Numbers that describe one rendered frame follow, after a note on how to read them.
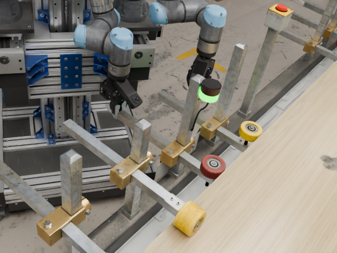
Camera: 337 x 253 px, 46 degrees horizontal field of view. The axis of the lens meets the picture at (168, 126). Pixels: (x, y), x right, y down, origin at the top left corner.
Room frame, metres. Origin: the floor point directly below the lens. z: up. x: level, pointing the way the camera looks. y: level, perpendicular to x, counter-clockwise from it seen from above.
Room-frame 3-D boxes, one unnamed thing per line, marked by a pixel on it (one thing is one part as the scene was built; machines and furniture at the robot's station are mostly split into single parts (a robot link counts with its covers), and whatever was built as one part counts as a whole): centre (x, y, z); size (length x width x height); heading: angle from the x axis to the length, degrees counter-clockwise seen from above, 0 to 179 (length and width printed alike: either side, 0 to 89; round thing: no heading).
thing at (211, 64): (1.27, -0.08, 1.04); 0.09 x 0.08 x 0.12; 169
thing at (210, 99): (1.00, -0.10, 1.11); 0.06 x 0.06 x 0.02
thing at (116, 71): (1.13, 0.21, 1.05); 0.08 x 0.08 x 0.05
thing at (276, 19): (1.46, -0.32, 1.18); 0.07 x 0.07 x 0.08; 59
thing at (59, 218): (0.57, 0.21, 0.95); 0.14 x 0.06 x 0.05; 149
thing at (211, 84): (1.00, -0.10, 1.04); 0.06 x 0.06 x 0.22; 59
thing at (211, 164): (0.91, -0.17, 0.85); 0.08 x 0.08 x 0.11
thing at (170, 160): (1.00, -0.05, 0.85); 0.14 x 0.06 x 0.05; 149
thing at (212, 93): (1.00, -0.10, 1.14); 0.06 x 0.06 x 0.02
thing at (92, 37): (1.17, 0.30, 1.12); 0.11 x 0.11 x 0.08; 83
